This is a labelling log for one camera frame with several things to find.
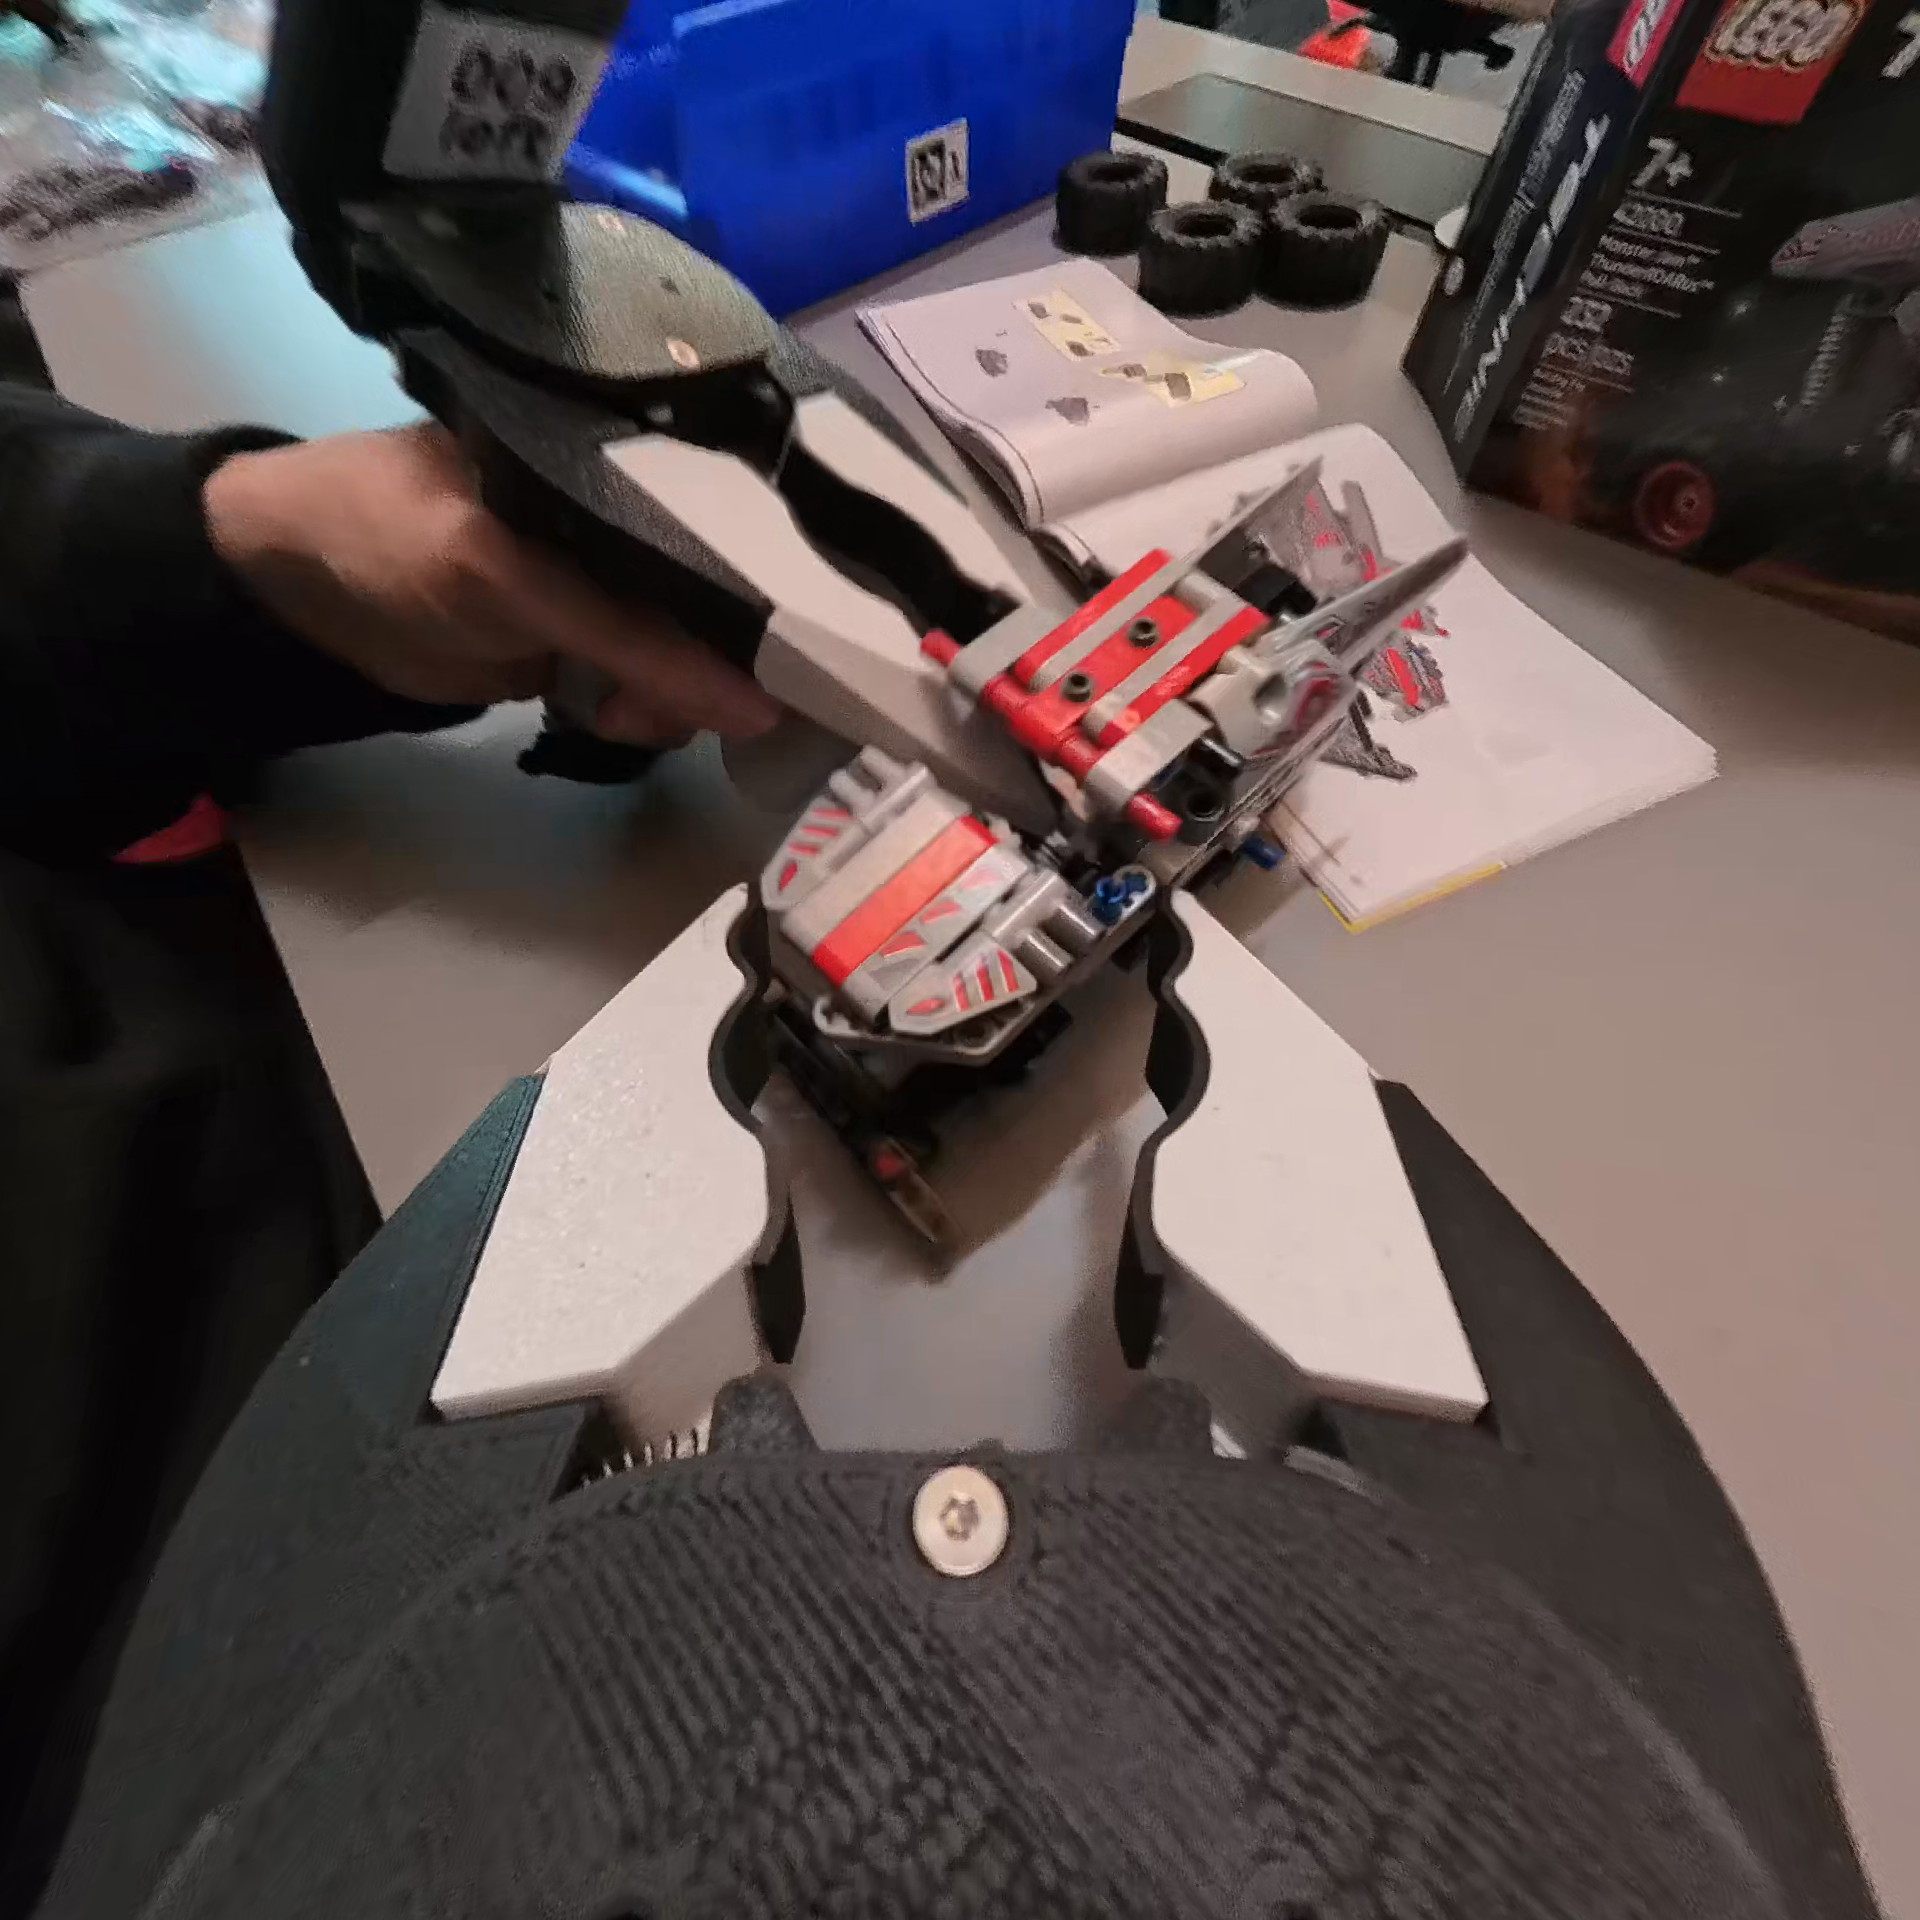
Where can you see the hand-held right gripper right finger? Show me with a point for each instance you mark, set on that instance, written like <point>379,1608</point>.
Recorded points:
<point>1307,1215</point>

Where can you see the open instruction booklet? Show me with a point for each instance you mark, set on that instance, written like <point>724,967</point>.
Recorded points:
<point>1529,735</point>

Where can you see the person's left hand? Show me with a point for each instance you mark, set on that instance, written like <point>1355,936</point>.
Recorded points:
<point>421,585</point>

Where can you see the red plastic object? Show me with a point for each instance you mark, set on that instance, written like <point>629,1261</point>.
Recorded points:
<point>173,837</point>

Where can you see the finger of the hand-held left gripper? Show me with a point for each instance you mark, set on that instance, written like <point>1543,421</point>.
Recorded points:
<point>811,630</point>
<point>901,495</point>

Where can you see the dark toy box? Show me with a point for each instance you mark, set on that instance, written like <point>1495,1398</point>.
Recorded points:
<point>1724,376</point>

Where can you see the small bag of parts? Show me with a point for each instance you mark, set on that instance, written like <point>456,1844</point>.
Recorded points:
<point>89,201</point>

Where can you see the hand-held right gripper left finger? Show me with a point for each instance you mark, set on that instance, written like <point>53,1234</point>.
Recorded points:
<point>615,1215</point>

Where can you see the blue bin with printed tag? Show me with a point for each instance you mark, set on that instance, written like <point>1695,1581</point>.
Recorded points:
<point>827,136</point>

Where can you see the toy brick vehicle model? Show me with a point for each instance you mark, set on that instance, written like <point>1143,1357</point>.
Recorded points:
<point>901,901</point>

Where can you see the grey desk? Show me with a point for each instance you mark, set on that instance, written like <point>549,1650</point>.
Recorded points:
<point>1575,1126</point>

